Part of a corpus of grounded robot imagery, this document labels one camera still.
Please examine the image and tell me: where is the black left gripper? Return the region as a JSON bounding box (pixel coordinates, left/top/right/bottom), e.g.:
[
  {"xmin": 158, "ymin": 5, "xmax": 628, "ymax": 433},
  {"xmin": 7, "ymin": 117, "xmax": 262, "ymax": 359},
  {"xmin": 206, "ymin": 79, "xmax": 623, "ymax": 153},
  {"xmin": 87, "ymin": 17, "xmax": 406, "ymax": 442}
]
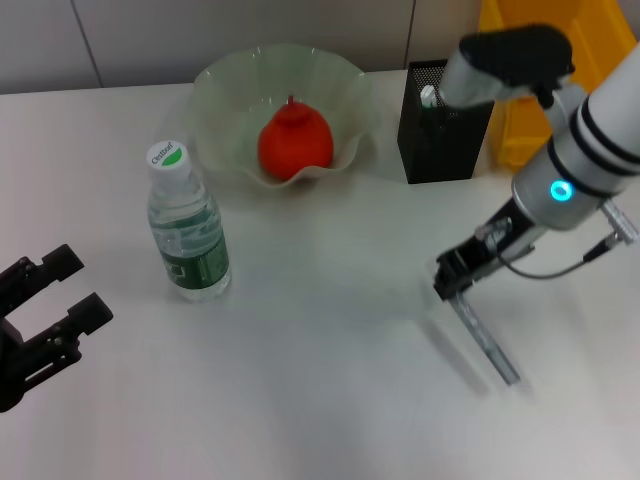
[{"xmin": 0, "ymin": 243, "xmax": 115, "ymax": 414}]

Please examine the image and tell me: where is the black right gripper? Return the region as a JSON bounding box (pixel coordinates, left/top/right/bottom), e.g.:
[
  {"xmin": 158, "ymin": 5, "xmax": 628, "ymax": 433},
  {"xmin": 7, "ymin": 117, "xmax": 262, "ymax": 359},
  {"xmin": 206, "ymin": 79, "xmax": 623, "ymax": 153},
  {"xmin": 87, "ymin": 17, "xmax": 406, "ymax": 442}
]
[{"xmin": 433, "ymin": 197, "xmax": 549, "ymax": 301}]

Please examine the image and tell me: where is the grey marker pen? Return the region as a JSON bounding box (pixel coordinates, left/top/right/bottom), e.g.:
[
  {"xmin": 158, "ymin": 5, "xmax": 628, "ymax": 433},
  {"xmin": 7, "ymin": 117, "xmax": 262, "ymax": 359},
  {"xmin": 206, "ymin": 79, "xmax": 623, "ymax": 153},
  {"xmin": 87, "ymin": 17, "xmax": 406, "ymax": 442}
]
[{"xmin": 452, "ymin": 292, "xmax": 521, "ymax": 386}]

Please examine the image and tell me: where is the clear water bottle green label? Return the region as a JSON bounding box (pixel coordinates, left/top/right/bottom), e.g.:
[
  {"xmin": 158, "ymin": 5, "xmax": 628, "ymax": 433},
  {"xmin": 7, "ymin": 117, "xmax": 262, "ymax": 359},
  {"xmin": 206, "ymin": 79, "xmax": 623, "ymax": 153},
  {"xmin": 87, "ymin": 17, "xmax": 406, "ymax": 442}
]
[{"xmin": 146, "ymin": 141, "xmax": 233, "ymax": 303}]

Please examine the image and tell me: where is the translucent green wavy fruit plate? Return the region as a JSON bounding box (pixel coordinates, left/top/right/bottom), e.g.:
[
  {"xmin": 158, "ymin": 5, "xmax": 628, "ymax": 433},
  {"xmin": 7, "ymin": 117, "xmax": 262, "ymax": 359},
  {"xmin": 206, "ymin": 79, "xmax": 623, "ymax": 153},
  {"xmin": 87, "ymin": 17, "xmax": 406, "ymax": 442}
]
[{"xmin": 179, "ymin": 42, "xmax": 381, "ymax": 191}]

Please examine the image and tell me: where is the black mesh pen holder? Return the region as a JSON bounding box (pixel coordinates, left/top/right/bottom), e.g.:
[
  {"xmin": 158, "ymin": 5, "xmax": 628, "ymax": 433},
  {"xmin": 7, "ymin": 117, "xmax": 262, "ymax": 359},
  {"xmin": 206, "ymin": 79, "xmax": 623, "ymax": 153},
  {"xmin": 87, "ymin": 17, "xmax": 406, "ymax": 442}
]
[{"xmin": 397, "ymin": 59, "xmax": 496, "ymax": 185}]

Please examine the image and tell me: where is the yellow plastic storage bin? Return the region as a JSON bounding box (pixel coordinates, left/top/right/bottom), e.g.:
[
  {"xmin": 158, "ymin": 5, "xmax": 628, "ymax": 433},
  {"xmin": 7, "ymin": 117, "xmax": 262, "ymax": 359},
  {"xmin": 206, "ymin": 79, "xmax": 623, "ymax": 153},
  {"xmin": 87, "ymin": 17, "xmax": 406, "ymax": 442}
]
[{"xmin": 477, "ymin": 0, "xmax": 639, "ymax": 174}]

